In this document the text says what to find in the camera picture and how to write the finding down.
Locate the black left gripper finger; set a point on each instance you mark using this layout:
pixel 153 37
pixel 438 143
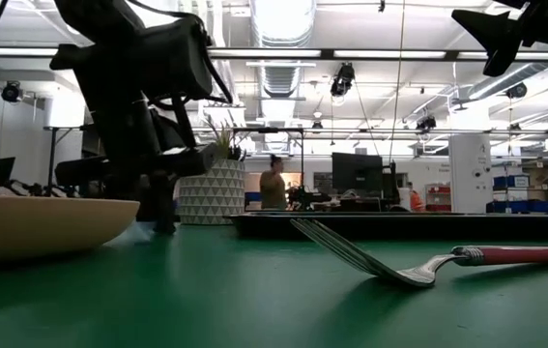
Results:
pixel 165 208
pixel 131 191

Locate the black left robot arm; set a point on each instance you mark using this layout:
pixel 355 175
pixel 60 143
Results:
pixel 104 43

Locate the person in orange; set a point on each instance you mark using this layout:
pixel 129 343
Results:
pixel 417 200

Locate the green plant in patterned pot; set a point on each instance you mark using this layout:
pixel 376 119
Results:
pixel 215 198

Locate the round orange plate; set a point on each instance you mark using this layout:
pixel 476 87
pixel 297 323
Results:
pixel 37 227

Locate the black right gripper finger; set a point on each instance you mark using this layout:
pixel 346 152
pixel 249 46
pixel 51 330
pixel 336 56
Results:
pixel 503 60
pixel 491 26

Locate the black computer monitor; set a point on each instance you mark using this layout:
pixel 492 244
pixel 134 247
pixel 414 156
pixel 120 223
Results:
pixel 356 171

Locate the black plastic tray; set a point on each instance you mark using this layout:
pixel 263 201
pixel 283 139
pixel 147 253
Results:
pixel 399 227

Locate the silver ceiling air duct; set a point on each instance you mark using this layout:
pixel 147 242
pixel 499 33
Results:
pixel 280 77

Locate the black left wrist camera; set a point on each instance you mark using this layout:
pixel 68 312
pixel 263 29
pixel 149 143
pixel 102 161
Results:
pixel 184 58

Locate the white square pillar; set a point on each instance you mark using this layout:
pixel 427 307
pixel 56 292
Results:
pixel 470 174

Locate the black ceiling spotlight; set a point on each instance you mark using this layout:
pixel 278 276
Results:
pixel 426 123
pixel 11 92
pixel 516 91
pixel 342 79

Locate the blue storage bins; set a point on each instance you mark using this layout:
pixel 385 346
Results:
pixel 510 182

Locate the red storage bins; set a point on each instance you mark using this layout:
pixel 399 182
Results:
pixel 439 198

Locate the black light stand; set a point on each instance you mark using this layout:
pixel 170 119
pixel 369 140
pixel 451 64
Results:
pixel 52 159

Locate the small black laptop screen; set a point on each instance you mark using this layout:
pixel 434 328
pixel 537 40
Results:
pixel 0 170

